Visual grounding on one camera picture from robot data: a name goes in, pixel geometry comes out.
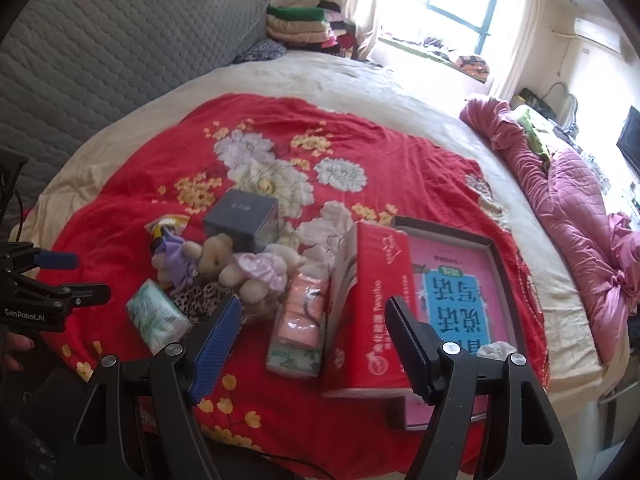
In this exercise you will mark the pink book tray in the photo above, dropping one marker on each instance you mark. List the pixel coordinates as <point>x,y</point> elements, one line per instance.
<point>462,289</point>

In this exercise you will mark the yellow snack packet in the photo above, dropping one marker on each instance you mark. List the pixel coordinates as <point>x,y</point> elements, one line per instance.
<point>174,223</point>

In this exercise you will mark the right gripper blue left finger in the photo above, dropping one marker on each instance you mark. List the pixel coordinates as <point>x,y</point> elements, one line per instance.
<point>210,344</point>

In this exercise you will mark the teddy bear pink dress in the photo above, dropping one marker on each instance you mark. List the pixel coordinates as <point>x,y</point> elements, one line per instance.
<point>256,276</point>

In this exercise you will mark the right beige curtain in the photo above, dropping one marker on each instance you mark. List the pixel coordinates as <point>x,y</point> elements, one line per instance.
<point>514,39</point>

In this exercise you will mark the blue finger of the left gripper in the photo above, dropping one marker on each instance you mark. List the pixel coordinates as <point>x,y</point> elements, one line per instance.
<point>56,260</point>
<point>86,294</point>

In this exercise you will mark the leopard print scrunchie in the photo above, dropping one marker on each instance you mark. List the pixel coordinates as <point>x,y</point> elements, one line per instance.
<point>198,303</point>

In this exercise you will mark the teddy bear purple dress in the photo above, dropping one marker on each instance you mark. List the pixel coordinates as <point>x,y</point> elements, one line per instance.
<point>175,261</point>

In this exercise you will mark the folded blankets stack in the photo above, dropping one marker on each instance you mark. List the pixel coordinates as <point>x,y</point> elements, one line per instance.
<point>321,28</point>

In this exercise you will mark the green white tissue pack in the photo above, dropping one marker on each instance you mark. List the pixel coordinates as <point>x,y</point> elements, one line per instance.
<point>156,318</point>

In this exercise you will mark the pink quilted duvet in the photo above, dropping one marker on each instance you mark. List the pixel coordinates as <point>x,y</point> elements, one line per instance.
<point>601,249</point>

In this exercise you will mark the red tissue box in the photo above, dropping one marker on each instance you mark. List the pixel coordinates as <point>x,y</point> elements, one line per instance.
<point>372,265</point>

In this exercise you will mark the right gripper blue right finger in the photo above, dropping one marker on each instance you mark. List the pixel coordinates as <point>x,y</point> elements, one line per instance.
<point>415,344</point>

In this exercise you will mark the dark blue square box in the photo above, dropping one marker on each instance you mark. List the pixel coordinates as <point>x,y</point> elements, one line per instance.
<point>251,220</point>

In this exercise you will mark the grey quilted headboard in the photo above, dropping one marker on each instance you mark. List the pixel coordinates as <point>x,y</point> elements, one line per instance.
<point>70,68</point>

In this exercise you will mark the beige bed sheet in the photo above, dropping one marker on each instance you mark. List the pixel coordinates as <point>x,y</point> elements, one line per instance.
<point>334,142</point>

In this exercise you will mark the clothes on window sill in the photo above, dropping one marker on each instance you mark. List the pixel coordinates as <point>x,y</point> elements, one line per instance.
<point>437,49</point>

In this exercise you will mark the dark patterned pillow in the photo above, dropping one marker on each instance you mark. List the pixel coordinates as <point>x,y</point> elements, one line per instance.
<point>263,50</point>

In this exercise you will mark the red floral blanket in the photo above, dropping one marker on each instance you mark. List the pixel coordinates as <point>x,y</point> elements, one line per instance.
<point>290,418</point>

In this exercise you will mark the operator left hand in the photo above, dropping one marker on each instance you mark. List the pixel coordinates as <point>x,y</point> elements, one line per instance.
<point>15,343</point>

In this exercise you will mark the white floral scrunchie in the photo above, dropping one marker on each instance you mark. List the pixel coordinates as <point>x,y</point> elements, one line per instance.
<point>497,350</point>

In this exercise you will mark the white air conditioner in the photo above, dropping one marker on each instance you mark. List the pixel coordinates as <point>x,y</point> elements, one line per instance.
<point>598,34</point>

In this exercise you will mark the black television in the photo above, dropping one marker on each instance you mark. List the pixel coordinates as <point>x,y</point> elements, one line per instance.
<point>629,141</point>

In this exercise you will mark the pink hair tie pack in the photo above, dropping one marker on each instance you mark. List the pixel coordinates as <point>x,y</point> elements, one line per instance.
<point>300,321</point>

